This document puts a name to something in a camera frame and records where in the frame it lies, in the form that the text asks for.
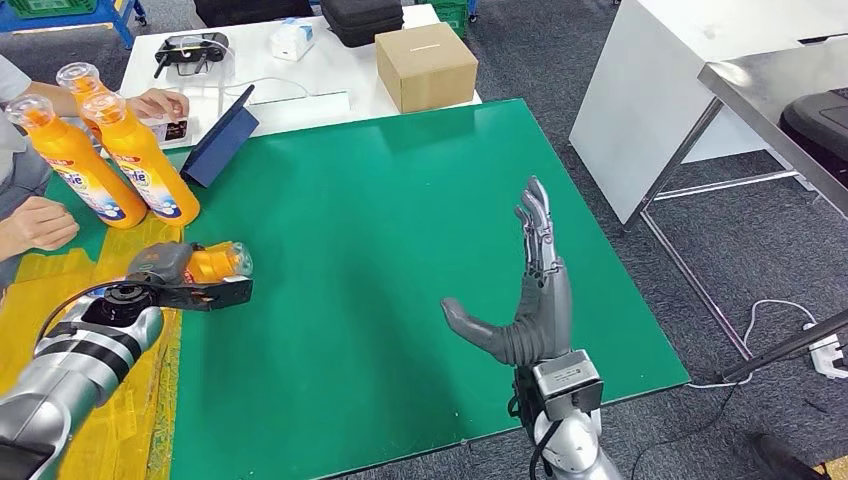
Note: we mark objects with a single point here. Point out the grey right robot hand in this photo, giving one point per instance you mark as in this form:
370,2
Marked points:
546,311

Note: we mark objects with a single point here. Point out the person's right hand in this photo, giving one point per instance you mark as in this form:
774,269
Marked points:
40,225

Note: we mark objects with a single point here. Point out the person's left hand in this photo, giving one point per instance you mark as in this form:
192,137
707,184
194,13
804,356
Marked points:
159,102

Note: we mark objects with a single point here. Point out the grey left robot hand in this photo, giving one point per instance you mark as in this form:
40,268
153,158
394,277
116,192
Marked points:
162,262

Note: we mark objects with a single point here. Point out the black smartphone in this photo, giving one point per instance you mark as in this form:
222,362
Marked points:
175,130

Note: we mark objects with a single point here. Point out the orange detergent bottle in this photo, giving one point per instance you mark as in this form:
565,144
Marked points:
86,175
78,74
218,262
149,172

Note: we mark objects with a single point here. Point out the person's left forearm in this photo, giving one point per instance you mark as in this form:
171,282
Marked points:
50,98

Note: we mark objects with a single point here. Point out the black antenna controller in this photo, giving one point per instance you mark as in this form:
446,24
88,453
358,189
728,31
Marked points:
192,50

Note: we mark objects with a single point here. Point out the person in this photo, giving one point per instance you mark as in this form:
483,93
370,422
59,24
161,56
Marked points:
16,159

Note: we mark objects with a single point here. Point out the blue tablet folio case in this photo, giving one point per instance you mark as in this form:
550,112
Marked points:
222,146

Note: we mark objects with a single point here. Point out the blue cart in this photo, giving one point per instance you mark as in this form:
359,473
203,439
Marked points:
126,14

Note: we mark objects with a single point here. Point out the black bag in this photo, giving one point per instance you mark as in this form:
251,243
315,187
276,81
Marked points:
252,12

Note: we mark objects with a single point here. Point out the green plastic crate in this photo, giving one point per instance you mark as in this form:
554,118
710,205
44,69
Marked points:
53,6
456,16

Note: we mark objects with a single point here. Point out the white tissue pack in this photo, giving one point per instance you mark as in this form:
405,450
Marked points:
290,41

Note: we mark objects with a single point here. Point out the white rectangular table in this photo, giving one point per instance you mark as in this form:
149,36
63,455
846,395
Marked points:
344,69

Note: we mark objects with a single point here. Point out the green table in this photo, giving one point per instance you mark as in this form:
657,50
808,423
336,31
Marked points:
371,199

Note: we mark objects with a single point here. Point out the black hard carrying case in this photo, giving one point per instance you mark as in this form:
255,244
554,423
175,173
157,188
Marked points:
363,20

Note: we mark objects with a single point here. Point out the white table with metal legs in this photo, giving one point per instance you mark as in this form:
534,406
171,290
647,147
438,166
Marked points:
642,112

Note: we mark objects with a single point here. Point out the dark metal bar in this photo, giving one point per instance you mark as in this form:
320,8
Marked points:
788,348

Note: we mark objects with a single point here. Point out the brown cardboard box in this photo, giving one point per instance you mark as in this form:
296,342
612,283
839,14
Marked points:
427,67

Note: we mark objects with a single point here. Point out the white power strip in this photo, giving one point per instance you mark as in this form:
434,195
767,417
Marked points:
828,354

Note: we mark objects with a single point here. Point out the stainless steel table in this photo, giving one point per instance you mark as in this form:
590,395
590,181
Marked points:
755,83

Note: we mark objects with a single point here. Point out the black moulded case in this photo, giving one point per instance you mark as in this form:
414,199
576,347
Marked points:
818,136

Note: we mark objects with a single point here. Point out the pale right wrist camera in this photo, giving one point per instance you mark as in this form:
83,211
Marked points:
566,384

